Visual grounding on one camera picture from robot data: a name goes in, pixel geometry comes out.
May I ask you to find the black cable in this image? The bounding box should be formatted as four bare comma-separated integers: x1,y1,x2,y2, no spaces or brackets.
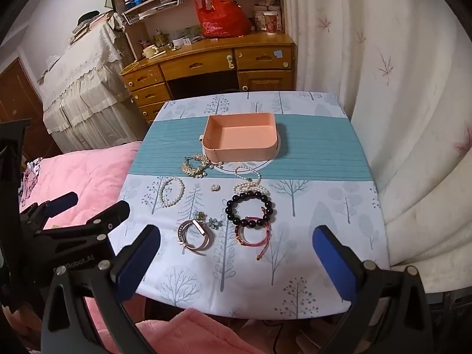
271,322,283,354

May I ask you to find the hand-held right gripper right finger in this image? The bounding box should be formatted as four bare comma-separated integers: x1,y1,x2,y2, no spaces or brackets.
312,225,434,354

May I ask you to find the gold leaf bracelet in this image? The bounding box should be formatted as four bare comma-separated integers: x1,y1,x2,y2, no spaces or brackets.
181,154,224,181

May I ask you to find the pink blanket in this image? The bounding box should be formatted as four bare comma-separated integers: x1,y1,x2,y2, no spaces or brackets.
18,141,275,354

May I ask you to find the black bead bracelet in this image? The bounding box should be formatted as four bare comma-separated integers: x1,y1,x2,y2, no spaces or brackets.
225,191,275,228

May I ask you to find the red plastic bag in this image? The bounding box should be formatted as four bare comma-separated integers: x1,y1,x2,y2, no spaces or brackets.
194,0,254,38

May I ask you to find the grey flower brooch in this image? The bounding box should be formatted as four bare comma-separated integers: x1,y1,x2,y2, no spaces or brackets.
194,211,222,229

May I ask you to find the lace covered furniture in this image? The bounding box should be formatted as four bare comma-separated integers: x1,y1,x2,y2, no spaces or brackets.
39,17,133,153

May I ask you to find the white wire basket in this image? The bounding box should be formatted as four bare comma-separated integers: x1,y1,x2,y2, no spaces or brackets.
122,0,185,25

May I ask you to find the black hat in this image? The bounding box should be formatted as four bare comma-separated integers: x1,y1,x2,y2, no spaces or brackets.
77,11,101,26

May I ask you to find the red cord bracelet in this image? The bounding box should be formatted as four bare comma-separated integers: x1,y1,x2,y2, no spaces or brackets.
235,216,272,262

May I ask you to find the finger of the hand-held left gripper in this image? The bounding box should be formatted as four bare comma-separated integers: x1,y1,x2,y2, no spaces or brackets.
18,192,79,230
33,200,131,268

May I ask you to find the brown wooden door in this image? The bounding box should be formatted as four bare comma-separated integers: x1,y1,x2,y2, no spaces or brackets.
0,57,61,163

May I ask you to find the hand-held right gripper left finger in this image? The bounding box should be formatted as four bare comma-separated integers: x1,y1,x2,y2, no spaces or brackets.
41,224,162,354

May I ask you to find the wooden desk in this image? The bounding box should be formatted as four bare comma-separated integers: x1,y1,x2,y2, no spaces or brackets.
121,31,297,124

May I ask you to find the patterned cloth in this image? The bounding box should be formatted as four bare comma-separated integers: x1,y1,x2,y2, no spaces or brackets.
20,158,45,201

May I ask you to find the pile of small desk boxes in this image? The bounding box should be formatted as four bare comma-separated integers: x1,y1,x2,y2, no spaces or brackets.
151,26,204,48

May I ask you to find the rose gold bangle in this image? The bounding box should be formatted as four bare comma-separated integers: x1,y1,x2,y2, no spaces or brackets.
183,219,215,256

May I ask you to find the pink plastic jewelry box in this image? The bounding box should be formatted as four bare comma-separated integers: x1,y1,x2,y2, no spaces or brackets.
202,114,281,163

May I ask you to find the white pearl necklace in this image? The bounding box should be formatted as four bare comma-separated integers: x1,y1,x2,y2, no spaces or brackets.
233,165,270,194

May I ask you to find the white leaf print curtain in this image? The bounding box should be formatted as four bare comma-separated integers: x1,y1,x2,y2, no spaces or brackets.
282,0,472,296

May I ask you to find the wooden shelf hutch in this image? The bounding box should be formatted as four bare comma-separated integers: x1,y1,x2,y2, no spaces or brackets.
105,0,286,61

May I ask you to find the stack of books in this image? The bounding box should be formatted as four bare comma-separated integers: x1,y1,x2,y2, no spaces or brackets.
70,17,111,43

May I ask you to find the white pearl bracelet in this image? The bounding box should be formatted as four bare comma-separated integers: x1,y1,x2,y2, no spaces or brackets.
160,177,185,208

